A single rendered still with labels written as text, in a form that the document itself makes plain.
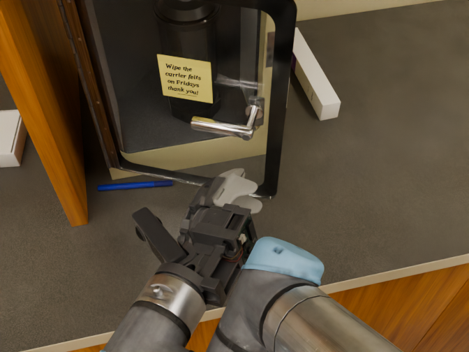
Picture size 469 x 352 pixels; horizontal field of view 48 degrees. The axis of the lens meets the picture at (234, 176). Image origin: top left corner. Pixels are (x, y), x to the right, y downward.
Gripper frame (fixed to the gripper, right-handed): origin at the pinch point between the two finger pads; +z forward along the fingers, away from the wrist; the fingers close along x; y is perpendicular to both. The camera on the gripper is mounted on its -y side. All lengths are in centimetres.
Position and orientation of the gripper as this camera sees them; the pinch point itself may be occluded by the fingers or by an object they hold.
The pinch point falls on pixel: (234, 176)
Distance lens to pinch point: 74.9
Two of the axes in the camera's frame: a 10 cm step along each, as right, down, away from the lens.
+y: 8.9, 1.3, -4.4
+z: 4.1, -6.6, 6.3
